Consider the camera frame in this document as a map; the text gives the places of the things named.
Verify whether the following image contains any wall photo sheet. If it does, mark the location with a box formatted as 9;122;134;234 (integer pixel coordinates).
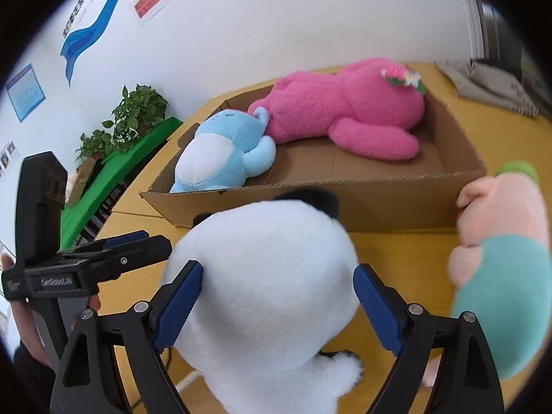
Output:
0;140;20;177

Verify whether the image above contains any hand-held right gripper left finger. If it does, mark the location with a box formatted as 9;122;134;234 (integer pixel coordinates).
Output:
50;260;204;414

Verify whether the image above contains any blue and white plush toy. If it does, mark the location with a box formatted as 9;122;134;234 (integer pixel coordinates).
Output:
169;108;277;193

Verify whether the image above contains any small potted green plant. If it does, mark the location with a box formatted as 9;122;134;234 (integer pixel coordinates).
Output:
77;131;114;165

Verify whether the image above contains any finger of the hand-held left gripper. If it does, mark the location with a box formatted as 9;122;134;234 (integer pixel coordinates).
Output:
101;236;173;283
65;230;150;256

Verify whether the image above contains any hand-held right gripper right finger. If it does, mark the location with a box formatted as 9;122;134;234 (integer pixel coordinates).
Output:
353;263;505;414

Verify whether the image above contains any pink plush toy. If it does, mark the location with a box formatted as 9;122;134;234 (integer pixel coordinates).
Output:
248;57;427;162

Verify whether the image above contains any large potted green plant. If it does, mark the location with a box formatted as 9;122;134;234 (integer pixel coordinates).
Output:
102;84;170;155

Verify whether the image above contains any brown cardboard box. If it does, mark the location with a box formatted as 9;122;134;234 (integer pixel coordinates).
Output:
139;61;488;232

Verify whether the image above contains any person's left hand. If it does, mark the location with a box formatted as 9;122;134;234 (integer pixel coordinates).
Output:
9;299;51;366

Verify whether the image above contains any green and peach plush toy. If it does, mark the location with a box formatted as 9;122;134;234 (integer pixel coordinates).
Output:
446;160;552;386

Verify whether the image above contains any grey cloth bag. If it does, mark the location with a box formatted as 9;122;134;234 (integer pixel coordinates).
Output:
433;59;542;118

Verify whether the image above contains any white panda plush toy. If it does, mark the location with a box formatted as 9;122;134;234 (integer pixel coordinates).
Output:
166;187;365;414

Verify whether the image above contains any blue wave wall decal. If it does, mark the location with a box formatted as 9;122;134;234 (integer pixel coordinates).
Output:
59;0;149;89

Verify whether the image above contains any blue wall notice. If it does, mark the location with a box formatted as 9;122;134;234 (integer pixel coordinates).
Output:
5;64;46;122

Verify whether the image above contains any red framed wall notice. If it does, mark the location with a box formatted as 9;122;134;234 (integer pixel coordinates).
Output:
130;0;169;28

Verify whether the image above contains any brown paper bag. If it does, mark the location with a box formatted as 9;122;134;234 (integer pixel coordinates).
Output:
65;157;102;205

